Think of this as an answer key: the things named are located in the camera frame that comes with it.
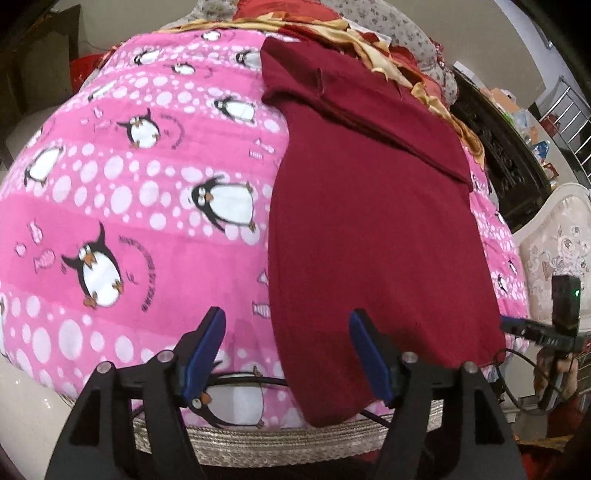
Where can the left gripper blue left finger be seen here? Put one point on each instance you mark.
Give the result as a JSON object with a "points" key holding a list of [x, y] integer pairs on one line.
{"points": [[196, 352]]}

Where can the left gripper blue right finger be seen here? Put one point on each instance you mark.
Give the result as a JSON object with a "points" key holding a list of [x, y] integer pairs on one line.
{"points": [[379, 357]]}

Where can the dark red sweater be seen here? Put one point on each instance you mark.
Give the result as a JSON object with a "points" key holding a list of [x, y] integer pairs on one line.
{"points": [[370, 209]]}

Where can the person's right hand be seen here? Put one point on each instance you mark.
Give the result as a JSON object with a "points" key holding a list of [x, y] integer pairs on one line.
{"points": [[566, 367]]}

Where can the dark carved wooden cabinet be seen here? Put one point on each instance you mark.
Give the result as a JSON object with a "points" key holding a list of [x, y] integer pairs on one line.
{"points": [[516, 176]]}

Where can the pink penguin bed sheet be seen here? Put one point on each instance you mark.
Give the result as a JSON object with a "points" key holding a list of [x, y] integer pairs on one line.
{"points": [[143, 201]]}

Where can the metal stair railing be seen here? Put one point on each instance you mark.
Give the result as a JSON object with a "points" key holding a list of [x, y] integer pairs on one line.
{"points": [[565, 115]]}

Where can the grey floral pillow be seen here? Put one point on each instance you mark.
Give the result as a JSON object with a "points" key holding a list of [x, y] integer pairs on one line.
{"points": [[375, 17]]}

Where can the red and yellow blanket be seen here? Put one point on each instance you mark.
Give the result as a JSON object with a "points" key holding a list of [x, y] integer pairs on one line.
{"points": [[372, 52]]}

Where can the dark wooden side table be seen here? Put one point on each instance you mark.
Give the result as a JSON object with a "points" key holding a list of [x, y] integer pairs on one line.
{"points": [[38, 43]]}

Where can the red frilled pillow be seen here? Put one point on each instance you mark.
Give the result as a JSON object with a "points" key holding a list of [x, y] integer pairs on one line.
{"points": [[286, 9]]}

